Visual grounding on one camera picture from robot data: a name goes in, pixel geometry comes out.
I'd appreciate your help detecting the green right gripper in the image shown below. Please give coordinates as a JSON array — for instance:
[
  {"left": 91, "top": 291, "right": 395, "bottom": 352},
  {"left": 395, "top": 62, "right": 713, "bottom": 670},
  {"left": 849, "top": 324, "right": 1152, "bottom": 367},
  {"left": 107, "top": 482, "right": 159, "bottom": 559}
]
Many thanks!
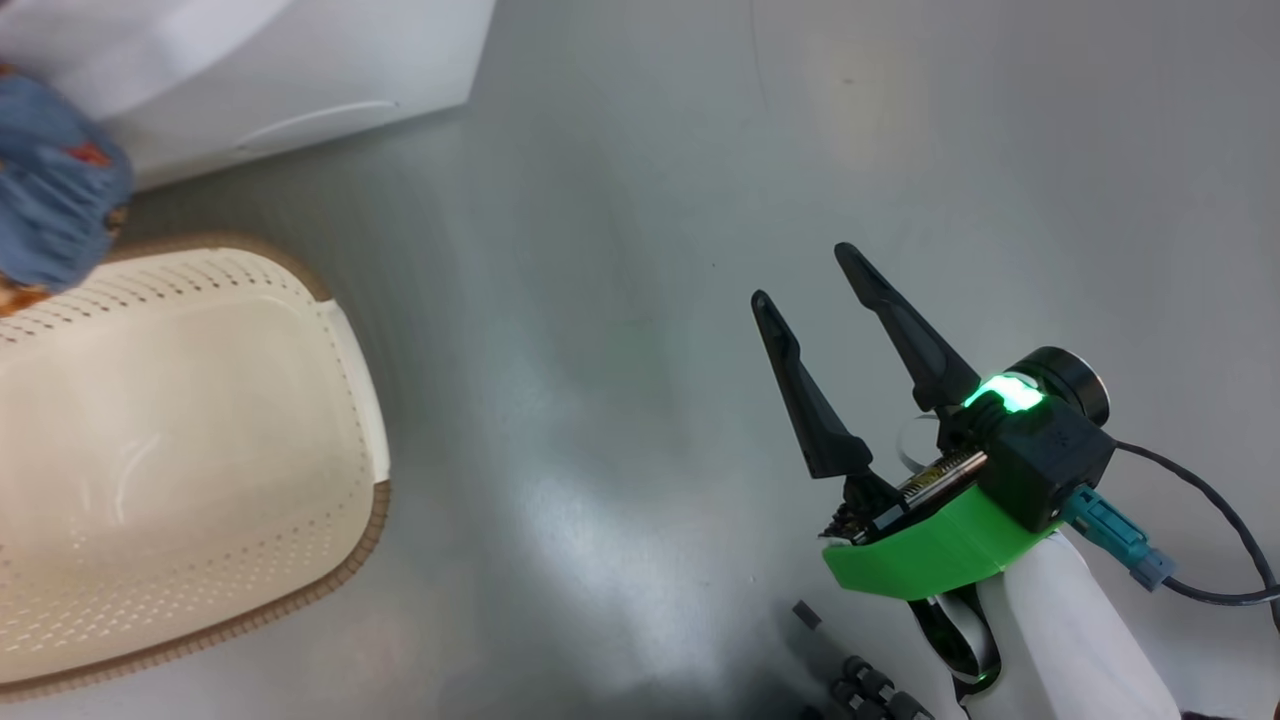
[{"left": 751, "top": 243, "right": 1061, "bottom": 601}]

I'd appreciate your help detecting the teal right camera connector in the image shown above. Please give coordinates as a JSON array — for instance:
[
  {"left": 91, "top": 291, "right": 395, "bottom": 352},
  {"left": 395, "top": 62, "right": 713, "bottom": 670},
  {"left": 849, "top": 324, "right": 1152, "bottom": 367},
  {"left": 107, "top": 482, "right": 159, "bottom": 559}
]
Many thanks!
[{"left": 1062, "top": 485, "right": 1179, "bottom": 593}]

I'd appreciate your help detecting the white front-load washing machine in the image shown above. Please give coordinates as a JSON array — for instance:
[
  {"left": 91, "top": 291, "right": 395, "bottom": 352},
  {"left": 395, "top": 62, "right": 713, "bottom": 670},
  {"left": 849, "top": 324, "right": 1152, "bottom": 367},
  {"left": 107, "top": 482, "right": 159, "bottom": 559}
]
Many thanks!
[{"left": 0, "top": 0, "right": 498, "bottom": 192}]

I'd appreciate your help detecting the blue cartoon print garment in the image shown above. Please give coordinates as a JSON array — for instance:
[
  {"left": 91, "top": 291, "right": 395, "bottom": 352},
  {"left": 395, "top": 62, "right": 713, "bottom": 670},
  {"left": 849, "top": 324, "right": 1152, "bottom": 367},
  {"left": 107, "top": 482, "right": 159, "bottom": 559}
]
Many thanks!
[{"left": 0, "top": 65, "right": 137, "bottom": 313}]

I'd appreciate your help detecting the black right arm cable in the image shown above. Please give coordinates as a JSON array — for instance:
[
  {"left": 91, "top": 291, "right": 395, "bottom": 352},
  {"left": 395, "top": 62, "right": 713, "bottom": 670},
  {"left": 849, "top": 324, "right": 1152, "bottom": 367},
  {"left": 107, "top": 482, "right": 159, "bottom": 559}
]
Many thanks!
[{"left": 1110, "top": 440, "right": 1280, "bottom": 636}]

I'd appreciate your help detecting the round white filter cover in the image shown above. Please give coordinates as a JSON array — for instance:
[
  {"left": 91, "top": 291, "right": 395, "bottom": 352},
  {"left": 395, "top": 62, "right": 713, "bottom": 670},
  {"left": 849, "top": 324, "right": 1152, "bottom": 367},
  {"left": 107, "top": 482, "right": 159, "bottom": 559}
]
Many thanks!
[{"left": 235, "top": 98, "right": 401, "bottom": 153}]

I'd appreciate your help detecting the cream perforated laundry basket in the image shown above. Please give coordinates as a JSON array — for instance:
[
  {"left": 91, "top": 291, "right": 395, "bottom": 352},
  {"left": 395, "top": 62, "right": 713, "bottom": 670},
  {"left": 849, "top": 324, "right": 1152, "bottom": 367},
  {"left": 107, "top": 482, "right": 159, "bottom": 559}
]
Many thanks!
[{"left": 0, "top": 235, "right": 393, "bottom": 701}]

